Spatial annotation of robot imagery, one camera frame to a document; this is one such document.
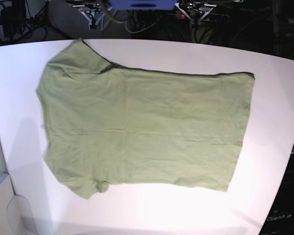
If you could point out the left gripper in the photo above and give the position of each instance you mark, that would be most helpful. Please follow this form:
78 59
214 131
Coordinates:
196 6

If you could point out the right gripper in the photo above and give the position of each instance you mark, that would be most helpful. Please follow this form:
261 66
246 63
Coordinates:
91 11

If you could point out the green T-shirt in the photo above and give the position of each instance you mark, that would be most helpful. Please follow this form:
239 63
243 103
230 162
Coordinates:
109 125

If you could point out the black power strip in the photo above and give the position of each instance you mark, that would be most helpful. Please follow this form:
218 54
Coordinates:
211 17

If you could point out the blue box overhead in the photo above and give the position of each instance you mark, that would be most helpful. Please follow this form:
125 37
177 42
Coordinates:
143 4

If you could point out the white side panel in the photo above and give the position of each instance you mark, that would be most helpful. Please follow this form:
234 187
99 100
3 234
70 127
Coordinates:
11 221

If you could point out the black OpenArm case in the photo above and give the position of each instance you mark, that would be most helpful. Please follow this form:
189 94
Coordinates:
278 223

